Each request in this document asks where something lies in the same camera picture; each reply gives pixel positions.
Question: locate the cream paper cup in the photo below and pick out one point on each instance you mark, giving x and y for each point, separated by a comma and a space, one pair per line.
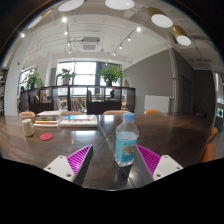
28, 128

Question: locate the bushy potted green plant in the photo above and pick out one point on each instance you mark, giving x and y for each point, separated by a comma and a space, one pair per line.
34, 80

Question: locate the tall bookshelf with books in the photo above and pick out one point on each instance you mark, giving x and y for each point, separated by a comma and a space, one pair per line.
2, 93

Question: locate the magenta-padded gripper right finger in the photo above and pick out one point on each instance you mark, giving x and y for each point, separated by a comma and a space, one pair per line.
166, 166

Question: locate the white ceiling air conditioner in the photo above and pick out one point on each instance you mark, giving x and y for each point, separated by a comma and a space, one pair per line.
90, 44

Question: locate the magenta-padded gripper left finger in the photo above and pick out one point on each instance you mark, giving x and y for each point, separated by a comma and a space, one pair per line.
58, 166

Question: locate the small potted green plant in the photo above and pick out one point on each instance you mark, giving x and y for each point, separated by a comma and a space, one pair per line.
66, 75

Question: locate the ceiling track spotlights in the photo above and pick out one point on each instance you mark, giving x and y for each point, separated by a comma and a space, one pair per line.
64, 19

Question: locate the dark open shelf unit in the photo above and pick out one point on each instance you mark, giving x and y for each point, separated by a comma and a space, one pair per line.
100, 106

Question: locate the group of orange chairs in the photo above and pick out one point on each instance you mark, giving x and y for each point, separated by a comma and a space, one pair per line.
210, 151

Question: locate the flat round red coaster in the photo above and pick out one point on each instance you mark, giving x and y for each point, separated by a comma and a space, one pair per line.
46, 136

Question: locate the white wall panel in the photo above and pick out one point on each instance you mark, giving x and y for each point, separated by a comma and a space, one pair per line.
156, 104

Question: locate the tall potted green plant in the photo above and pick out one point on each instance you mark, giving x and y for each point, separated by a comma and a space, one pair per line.
110, 74

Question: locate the round white ceiling lamps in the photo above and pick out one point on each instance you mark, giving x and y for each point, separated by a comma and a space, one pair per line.
161, 20

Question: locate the clear plastic water bottle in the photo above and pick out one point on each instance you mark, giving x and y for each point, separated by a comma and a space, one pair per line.
126, 146

